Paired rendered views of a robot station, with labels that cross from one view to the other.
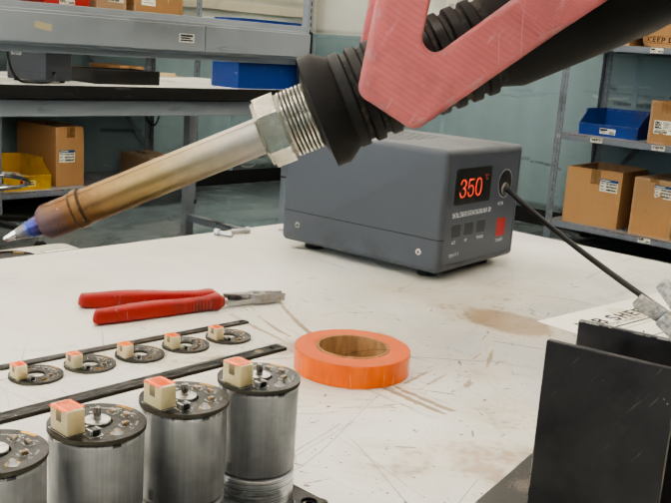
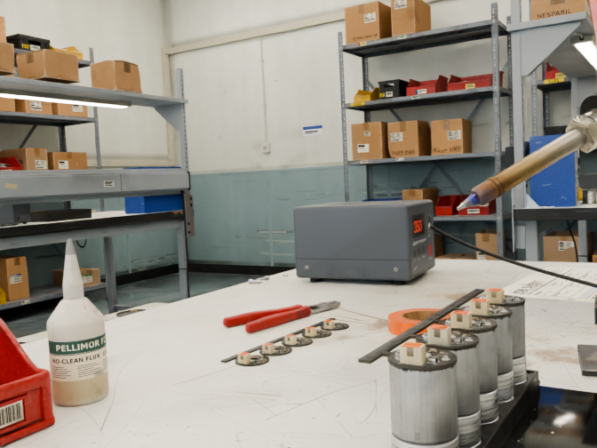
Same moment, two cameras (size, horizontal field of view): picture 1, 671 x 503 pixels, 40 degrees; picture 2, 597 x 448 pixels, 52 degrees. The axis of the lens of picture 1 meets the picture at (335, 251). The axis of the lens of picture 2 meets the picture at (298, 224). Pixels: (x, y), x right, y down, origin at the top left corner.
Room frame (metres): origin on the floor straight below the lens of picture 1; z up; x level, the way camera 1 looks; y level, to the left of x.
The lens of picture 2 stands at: (-0.03, 0.18, 0.88)
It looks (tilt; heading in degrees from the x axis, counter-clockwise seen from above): 4 degrees down; 350
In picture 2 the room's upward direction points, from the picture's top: 3 degrees counter-clockwise
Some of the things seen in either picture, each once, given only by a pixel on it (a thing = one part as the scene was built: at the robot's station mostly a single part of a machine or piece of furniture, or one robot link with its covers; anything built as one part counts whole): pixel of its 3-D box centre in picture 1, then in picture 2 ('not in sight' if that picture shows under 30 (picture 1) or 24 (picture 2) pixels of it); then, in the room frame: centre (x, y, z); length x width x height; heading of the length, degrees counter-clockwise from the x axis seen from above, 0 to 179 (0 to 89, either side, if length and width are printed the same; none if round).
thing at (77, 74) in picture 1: (115, 76); (59, 215); (3.06, 0.76, 0.77); 0.24 x 0.16 x 0.04; 137
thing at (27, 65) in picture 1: (39, 65); (6, 213); (2.83, 0.93, 0.80); 0.15 x 0.12 x 0.10; 67
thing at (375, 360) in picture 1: (351, 356); (424, 322); (0.45, -0.01, 0.76); 0.06 x 0.06 x 0.01
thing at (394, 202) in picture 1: (400, 196); (366, 240); (0.73, -0.05, 0.80); 0.15 x 0.12 x 0.10; 52
